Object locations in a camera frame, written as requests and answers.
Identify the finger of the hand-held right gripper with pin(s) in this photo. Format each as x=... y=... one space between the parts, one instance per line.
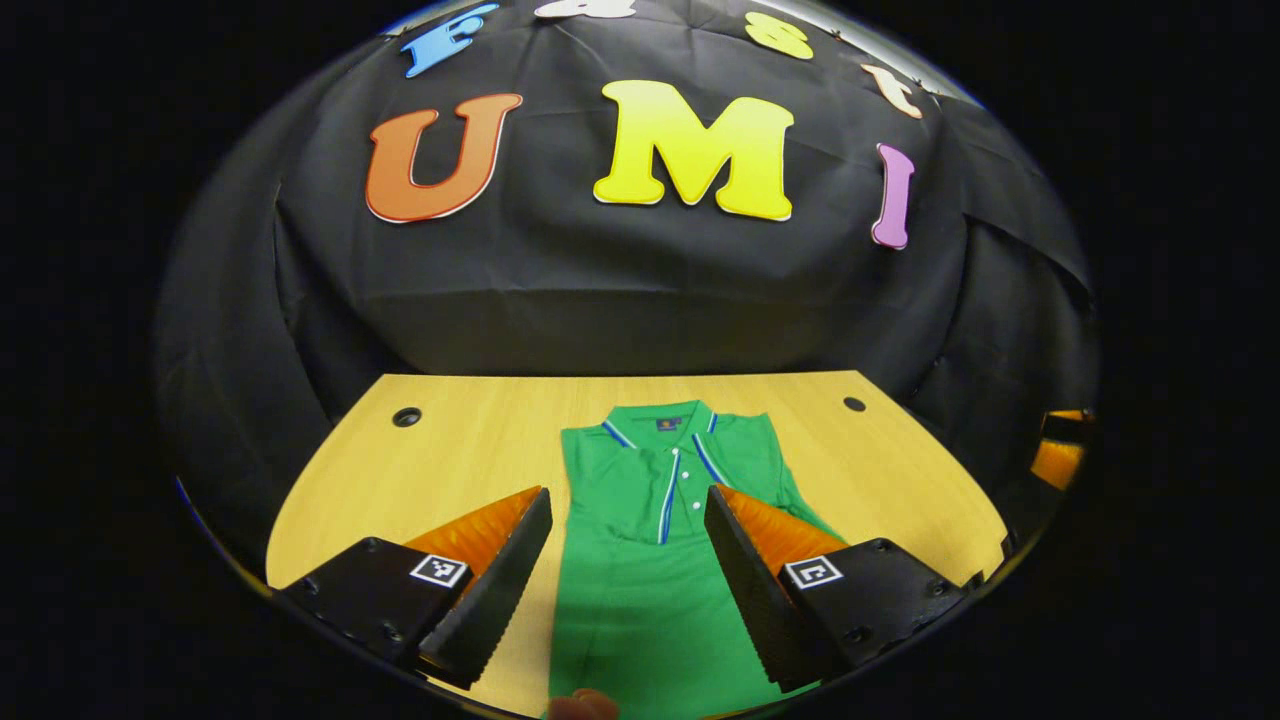
x=1055 y=465
x=1068 y=425

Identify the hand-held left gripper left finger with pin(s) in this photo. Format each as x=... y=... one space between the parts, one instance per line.
x=495 y=590

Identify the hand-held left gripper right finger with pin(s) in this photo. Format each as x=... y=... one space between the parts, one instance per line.
x=750 y=590

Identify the green T-shirt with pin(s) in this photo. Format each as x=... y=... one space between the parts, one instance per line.
x=640 y=600

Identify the black round table grommet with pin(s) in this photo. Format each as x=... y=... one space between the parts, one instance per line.
x=406 y=416
x=854 y=404

